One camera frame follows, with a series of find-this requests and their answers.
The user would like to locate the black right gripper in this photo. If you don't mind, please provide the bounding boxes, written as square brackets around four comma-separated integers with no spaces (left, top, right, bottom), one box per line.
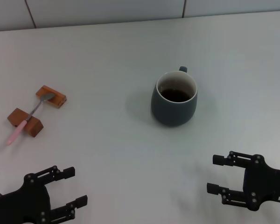
[206,151,280,212]

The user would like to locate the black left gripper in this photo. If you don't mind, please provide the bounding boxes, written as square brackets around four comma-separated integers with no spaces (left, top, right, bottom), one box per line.
[0,165,88,224]

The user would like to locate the pink handled metal spoon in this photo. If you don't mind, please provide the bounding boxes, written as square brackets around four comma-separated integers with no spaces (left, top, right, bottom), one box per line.
[6,92,55,146]

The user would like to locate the grey ceramic cup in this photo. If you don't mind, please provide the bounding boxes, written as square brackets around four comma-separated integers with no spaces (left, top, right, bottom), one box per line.
[150,66,198,127]

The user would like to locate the dark brown wooden rest block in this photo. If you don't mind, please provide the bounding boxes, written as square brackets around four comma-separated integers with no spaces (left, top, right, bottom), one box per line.
[7,107,44,138]

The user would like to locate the flat orange wooden rest block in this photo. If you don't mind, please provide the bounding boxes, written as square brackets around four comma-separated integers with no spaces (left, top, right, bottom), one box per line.
[35,85,67,109]

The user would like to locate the dark coffee liquid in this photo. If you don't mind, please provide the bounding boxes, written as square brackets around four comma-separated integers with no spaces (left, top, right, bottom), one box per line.
[160,89,189,103]

